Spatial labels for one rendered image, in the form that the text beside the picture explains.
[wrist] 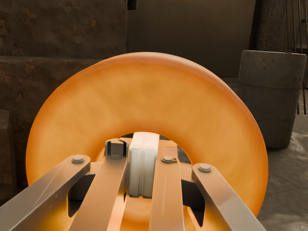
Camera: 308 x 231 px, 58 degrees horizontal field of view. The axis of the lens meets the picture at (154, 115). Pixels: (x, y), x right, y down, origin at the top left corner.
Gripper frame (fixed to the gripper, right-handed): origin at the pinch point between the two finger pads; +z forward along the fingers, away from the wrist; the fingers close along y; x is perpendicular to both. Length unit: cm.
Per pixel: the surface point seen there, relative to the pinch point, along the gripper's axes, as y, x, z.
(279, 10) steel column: 149, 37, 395
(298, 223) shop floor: 79, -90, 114
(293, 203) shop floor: 85, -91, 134
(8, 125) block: -18.4, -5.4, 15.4
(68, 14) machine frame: -16.4, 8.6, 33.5
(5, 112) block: -21.4, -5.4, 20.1
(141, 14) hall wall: -66, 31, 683
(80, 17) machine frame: -14.7, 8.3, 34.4
